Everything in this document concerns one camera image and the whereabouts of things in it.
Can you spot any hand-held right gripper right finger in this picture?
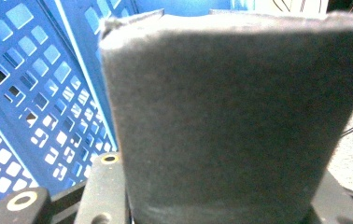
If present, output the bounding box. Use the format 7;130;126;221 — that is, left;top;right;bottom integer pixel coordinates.
302;170;353;224

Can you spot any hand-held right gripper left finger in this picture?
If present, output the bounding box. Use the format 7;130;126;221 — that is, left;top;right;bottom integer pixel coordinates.
75;151;132;224

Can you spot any blue file rack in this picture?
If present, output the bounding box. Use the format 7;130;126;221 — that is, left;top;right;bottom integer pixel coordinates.
0;0;257;216

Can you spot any black hardcover book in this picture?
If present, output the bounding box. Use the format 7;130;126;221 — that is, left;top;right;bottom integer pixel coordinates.
98;8;353;224

